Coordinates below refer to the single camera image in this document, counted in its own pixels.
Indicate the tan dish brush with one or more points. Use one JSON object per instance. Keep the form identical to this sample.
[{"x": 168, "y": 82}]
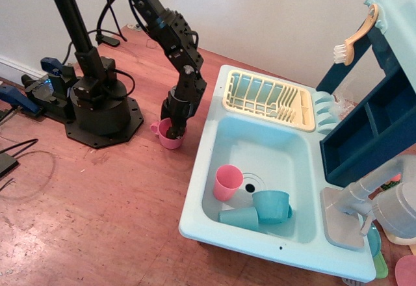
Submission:
[{"x": 345, "y": 53}]

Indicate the blue clamp handle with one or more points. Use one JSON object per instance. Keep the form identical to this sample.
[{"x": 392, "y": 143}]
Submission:
[{"x": 15, "y": 98}]

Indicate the grey toy faucet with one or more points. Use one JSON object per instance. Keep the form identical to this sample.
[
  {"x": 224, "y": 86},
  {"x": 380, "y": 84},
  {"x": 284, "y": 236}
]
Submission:
[{"x": 386, "y": 195}]

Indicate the teal cup with handle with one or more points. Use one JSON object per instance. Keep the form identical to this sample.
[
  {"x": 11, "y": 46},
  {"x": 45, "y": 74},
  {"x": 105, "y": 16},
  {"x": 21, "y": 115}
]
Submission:
[{"x": 272, "y": 206}]

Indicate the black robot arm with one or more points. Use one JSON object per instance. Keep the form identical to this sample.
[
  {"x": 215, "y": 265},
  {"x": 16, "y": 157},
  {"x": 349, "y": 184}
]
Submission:
[{"x": 100, "y": 101}]

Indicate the green plate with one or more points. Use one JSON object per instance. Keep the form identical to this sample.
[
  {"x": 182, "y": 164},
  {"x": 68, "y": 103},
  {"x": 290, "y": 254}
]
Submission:
[{"x": 380, "y": 266}]

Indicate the cream dish rack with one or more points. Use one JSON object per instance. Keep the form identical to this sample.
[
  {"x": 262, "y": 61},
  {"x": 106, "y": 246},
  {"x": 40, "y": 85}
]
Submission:
[{"x": 269, "y": 99}]

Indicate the pink plate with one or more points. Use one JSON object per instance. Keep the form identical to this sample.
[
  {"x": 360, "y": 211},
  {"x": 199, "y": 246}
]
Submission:
[{"x": 405, "y": 271}]

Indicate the teal tumbler lying down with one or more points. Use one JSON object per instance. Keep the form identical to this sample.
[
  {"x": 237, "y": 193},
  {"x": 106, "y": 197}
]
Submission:
[{"x": 246, "y": 218}]

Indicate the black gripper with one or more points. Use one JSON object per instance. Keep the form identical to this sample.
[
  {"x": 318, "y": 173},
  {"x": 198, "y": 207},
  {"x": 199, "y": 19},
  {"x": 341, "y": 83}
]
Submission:
[{"x": 182, "y": 102}]

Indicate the black flat device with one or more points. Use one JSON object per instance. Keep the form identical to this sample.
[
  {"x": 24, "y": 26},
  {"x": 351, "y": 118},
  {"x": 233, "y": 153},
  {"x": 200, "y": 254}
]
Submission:
[{"x": 7, "y": 164}]

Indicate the pink cup with handle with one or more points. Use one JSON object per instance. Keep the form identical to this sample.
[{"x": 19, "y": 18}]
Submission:
[{"x": 162, "y": 130}]

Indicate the teal plate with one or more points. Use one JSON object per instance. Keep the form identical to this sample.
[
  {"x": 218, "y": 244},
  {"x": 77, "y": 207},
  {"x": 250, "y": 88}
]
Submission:
[{"x": 374, "y": 240}]

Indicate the black cable foot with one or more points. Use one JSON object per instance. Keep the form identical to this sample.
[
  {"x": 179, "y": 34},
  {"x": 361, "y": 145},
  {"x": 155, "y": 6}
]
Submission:
[{"x": 110, "y": 41}]

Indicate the light blue toy sink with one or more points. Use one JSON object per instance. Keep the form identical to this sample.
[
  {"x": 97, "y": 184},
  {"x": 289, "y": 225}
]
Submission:
[{"x": 272, "y": 157}]

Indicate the pink tumbler cup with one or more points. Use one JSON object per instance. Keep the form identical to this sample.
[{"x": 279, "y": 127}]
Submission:
[{"x": 228, "y": 179}]

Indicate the blue black clamp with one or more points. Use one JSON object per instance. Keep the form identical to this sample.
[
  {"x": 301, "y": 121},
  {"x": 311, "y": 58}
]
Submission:
[{"x": 52, "y": 92}]

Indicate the dark blue toy shelf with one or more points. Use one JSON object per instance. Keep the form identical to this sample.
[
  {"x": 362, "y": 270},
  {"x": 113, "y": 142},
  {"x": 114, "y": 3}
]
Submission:
[{"x": 381, "y": 126}]

